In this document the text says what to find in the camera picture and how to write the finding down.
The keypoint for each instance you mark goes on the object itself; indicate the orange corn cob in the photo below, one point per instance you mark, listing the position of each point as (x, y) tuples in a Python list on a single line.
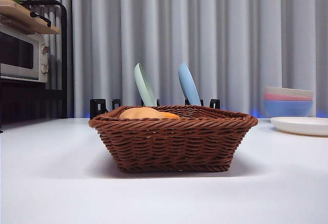
[(171, 115)]

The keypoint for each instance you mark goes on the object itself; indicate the tan potato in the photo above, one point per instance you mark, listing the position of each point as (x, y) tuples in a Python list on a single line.
[(138, 113)]

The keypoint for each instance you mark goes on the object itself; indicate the brown wicker basket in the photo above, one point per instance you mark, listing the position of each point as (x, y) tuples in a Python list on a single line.
[(174, 144)]

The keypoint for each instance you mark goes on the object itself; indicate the pale green plate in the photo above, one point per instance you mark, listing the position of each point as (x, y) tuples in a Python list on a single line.
[(144, 88)]

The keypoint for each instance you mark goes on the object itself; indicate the pale blue plate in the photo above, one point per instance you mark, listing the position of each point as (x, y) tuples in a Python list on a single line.
[(189, 85)]

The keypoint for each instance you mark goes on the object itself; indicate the black plate rack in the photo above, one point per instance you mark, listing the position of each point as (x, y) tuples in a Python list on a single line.
[(98, 106)]

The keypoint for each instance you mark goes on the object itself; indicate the grey curtain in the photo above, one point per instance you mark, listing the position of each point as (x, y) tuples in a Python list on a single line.
[(179, 29)]

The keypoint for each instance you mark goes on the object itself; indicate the pink bowl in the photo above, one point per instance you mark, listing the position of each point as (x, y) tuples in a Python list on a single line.
[(282, 97)]

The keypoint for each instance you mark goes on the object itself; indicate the blue bowl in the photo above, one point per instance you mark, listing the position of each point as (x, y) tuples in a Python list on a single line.
[(287, 107)]

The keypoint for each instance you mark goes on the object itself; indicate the beige bowl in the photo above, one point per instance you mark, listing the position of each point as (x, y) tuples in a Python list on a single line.
[(287, 90)]

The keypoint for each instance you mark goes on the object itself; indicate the cream flat plate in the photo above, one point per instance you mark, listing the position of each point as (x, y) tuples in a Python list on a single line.
[(302, 126)]

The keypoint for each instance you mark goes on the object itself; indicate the black metal shelf frame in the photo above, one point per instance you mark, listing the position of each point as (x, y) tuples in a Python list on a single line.
[(64, 55)]

